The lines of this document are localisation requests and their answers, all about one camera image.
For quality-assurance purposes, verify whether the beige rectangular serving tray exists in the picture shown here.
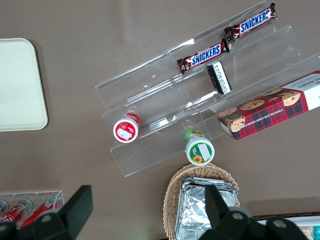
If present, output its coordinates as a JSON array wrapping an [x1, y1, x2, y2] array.
[[0, 37, 49, 133]]

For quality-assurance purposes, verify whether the light wicker oval basket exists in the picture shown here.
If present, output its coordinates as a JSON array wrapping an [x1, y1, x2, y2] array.
[[162, 163, 241, 240]]

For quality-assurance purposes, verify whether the red tartan cookie box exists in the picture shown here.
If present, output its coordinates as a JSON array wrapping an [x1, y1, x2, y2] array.
[[216, 70, 320, 141]]

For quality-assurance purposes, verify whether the red lidded drink cup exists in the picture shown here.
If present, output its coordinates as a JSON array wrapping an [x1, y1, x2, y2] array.
[[112, 112, 142, 144]]

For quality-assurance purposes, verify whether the Snickers chocolate bar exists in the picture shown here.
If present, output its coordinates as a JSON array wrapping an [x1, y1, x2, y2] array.
[[176, 38, 230, 76], [223, 1, 278, 42]]

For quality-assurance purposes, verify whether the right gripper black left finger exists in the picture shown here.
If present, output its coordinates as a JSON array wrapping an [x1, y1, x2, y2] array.
[[0, 184, 94, 240]]

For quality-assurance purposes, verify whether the green lidded drink cup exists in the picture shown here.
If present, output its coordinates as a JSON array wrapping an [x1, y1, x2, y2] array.
[[182, 129, 216, 166]]

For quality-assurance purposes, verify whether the clear bag of rice crackers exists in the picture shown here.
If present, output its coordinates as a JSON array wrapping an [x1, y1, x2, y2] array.
[[298, 225, 314, 240]]

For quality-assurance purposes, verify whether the red cola bottle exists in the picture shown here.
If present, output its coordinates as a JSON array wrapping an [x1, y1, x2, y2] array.
[[21, 196, 62, 228], [0, 198, 34, 223]]

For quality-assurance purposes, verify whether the clear acrylic bottle rack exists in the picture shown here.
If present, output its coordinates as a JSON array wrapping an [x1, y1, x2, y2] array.
[[0, 190, 65, 226]]

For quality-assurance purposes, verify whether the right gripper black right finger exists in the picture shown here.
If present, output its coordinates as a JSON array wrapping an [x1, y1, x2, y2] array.
[[198, 184, 310, 240]]

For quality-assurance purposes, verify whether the aluminium foil tray stack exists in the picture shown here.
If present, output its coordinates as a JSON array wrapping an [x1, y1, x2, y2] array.
[[174, 176, 238, 240]]

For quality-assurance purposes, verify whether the clear acrylic stepped shelf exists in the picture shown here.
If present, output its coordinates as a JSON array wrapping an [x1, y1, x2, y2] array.
[[94, 0, 320, 178]]

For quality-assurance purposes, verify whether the white plastic snack bin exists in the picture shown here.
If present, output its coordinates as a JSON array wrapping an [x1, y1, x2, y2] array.
[[256, 215, 320, 240]]

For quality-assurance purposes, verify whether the small black white snack box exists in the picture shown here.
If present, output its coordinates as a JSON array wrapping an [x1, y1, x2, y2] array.
[[206, 60, 233, 95]]

